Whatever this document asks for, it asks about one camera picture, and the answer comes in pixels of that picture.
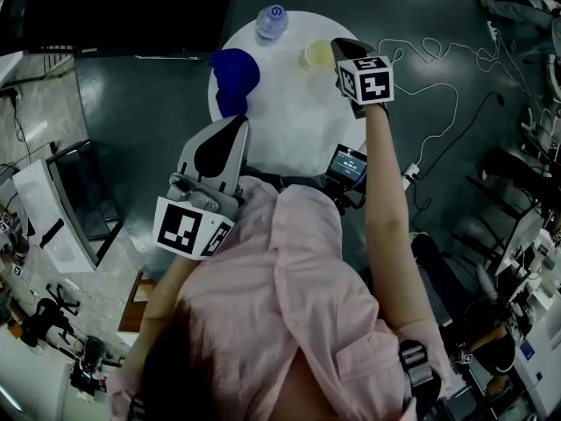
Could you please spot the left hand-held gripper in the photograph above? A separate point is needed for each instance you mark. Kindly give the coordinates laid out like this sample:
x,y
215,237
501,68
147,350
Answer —
x,y
206,200

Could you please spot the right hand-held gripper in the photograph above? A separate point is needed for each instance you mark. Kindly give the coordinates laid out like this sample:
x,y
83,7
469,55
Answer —
x,y
368,81

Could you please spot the translucent yellowish cup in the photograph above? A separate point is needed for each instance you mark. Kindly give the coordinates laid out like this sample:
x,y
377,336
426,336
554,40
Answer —
x,y
316,54

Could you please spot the large blue cup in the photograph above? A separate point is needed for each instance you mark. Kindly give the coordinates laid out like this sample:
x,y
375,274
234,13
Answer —
x,y
236,70

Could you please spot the person's left forearm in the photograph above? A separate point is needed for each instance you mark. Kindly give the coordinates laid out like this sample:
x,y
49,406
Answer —
x,y
153,323

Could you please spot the person's right forearm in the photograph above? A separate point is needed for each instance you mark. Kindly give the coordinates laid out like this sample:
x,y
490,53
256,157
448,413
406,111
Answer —
x,y
385,200

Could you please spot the black device with screen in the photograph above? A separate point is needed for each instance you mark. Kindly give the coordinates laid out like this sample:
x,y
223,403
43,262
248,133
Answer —
x,y
348,165

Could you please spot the white power strip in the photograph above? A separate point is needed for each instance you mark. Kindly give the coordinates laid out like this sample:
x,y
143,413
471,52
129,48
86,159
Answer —
x,y
411,174

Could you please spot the clear plastic water bottle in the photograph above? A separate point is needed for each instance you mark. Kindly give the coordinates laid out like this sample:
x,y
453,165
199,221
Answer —
x,y
271,21

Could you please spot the pink shirt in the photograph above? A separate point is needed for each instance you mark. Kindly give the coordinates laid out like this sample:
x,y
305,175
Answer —
x,y
271,301

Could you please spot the black open cabinet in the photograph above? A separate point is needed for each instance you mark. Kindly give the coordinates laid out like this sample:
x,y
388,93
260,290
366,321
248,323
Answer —
x,y
83,191

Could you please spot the white desk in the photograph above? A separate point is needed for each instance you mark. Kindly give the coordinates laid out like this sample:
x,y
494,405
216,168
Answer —
x,y
48,222

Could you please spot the black office chair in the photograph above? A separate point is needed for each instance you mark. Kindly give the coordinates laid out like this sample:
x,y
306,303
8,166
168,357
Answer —
x,y
48,318

